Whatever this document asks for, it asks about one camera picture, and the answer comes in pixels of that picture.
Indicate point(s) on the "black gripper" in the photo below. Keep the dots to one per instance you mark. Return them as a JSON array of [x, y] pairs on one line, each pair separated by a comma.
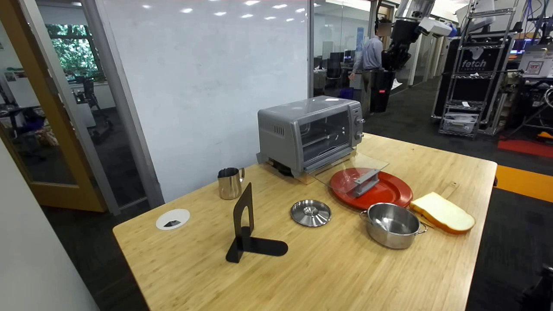
[[407, 31]]

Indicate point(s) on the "black plastic cup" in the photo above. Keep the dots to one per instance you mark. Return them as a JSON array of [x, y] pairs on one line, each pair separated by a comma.
[[383, 92]]

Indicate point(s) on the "person in blue shirt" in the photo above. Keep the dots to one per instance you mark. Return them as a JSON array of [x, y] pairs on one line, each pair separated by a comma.
[[372, 54]]

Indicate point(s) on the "silver toaster oven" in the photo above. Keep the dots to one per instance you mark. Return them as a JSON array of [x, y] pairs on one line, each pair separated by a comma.
[[300, 135]]

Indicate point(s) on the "red plate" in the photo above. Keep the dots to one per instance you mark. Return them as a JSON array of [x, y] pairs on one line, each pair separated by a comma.
[[391, 190]]

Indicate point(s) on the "toy bread slice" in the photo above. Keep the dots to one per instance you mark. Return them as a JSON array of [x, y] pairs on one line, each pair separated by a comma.
[[443, 211]]

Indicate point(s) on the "steel pot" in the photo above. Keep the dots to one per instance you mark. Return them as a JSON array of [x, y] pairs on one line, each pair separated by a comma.
[[391, 227]]

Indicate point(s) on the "metal juicer dish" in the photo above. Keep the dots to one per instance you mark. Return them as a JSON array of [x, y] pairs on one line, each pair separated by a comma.
[[312, 213]]

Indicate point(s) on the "small steel pitcher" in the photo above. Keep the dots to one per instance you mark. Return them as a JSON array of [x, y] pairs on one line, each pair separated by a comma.
[[229, 183]]

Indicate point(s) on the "black metal bookend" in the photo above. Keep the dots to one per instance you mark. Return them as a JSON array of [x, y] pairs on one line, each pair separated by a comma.
[[244, 213]]

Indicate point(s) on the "black tripod part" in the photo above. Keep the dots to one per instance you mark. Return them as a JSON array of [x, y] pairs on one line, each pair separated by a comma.
[[538, 291]]

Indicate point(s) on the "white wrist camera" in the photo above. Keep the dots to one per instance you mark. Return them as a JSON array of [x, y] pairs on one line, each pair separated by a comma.
[[436, 26]]

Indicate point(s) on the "wooden door frame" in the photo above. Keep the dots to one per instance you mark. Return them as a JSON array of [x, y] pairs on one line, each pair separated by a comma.
[[53, 114]]

